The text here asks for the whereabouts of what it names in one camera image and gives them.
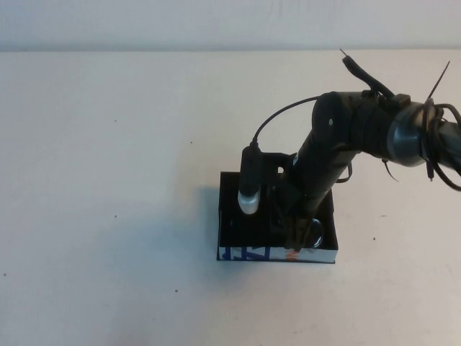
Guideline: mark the long black zip tie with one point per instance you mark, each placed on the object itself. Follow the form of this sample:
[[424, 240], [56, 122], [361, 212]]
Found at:
[[437, 81]]

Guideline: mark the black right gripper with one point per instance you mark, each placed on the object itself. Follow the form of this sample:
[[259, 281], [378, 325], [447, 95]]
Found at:
[[286, 205]]

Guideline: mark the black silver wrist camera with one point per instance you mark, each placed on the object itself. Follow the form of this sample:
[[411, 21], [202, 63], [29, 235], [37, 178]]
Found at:
[[248, 180]]

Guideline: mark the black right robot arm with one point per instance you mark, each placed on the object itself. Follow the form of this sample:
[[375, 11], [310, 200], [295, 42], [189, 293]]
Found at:
[[324, 158]]

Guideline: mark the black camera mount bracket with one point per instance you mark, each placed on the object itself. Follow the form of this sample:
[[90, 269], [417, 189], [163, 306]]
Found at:
[[270, 166]]

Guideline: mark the black frame glasses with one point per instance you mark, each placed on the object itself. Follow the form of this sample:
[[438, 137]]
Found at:
[[317, 234]]

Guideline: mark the black printed glasses case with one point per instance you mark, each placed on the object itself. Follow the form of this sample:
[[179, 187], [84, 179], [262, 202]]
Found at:
[[252, 254]]

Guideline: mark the short black zip tie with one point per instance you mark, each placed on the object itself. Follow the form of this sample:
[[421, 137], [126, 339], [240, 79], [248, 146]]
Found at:
[[390, 173]]

